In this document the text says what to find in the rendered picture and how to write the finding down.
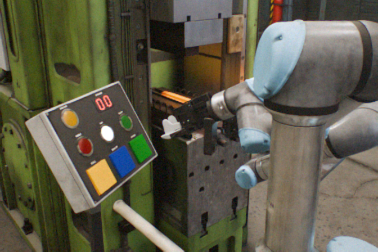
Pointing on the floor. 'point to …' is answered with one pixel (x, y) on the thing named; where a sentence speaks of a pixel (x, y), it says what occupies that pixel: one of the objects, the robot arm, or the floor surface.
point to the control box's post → (95, 229)
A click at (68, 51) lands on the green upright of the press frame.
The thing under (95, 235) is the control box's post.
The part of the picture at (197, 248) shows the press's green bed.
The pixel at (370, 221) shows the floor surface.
